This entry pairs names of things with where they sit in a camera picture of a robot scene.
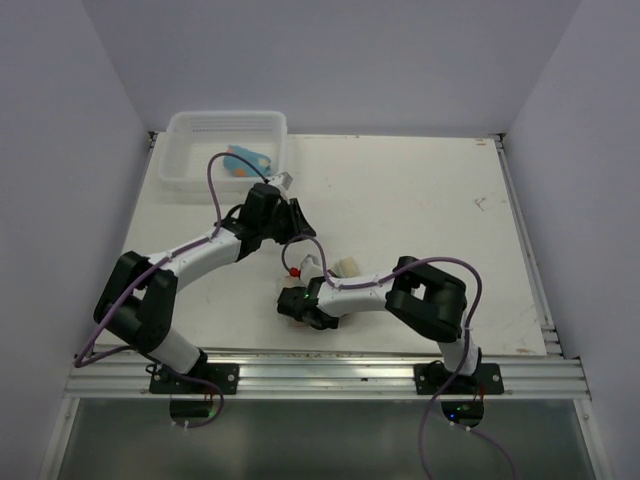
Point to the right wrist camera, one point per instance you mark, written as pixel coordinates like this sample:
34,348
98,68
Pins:
310,268

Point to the aluminium right side rail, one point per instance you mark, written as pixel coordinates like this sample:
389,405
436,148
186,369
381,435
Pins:
547,326

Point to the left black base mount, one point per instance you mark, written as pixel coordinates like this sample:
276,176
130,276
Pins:
206,378

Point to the white plastic basket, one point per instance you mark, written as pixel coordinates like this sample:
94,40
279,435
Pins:
193,137

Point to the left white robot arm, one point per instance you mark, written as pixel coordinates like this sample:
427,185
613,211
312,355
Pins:
137,303

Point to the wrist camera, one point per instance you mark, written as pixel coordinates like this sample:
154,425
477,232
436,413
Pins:
281,181
310,268

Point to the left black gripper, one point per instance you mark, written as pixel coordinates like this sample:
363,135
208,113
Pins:
297,221

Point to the aluminium front rail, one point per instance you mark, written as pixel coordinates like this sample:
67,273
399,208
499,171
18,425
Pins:
331,376

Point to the aluminium rail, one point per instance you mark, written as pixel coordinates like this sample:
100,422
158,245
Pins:
331,376
547,326

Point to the blue polka dot towel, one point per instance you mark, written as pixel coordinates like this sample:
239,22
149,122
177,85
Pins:
244,162

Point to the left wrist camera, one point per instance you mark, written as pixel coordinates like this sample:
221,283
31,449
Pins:
281,181

